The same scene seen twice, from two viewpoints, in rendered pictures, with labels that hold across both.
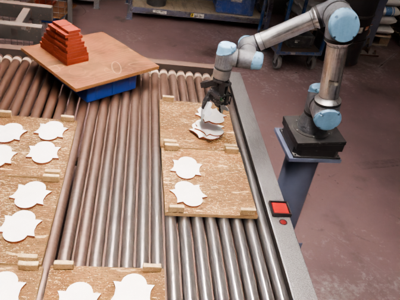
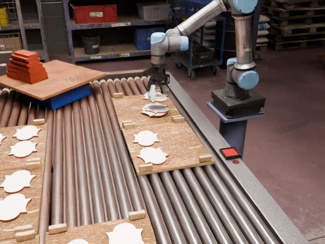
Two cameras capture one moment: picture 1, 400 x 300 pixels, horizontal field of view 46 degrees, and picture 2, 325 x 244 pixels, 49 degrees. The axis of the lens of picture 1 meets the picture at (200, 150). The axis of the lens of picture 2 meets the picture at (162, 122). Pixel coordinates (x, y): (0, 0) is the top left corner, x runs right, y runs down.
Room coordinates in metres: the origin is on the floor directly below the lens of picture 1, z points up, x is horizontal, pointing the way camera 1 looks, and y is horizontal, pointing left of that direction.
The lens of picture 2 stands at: (0.04, 0.05, 1.80)
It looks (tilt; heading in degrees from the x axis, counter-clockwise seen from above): 27 degrees down; 356
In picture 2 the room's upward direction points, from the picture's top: straight up
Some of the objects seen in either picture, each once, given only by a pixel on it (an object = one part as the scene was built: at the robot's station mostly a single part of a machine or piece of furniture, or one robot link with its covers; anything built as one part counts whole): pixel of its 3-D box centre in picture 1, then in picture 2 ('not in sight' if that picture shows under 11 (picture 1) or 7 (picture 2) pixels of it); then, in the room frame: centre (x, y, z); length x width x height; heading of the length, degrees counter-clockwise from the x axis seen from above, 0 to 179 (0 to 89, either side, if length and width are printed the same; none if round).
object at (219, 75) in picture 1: (222, 72); (158, 59); (1.84, -0.04, 1.25); 0.08 x 0.08 x 0.05
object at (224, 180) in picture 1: (206, 180); (164, 144); (1.50, -0.05, 0.93); 0.41 x 0.35 x 0.02; 11
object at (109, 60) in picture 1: (90, 58); (50, 77); (2.21, 0.64, 1.03); 0.50 x 0.50 x 0.02; 51
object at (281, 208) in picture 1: (280, 209); (229, 153); (1.42, -0.35, 0.92); 0.06 x 0.06 x 0.01; 11
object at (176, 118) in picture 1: (196, 125); (145, 109); (1.91, 0.04, 0.93); 0.41 x 0.35 x 0.02; 10
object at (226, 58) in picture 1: (225, 56); (158, 44); (1.84, -0.04, 1.33); 0.09 x 0.08 x 0.11; 95
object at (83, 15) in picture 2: not in sight; (94, 12); (5.98, 0.78, 0.78); 0.66 x 0.45 x 0.28; 104
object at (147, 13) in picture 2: not in sight; (153, 10); (6.18, -0.17, 0.76); 0.50 x 0.36 x 0.24; 110
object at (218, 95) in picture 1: (219, 90); (159, 74); (1.83, -0.04, 1.17); 0.09 x 0.08 x 0.12; 43
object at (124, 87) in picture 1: (95, 74); (55, 89); (2.16, 0.60, 0.97); 0.31 x 0.31 x 0.10; 51
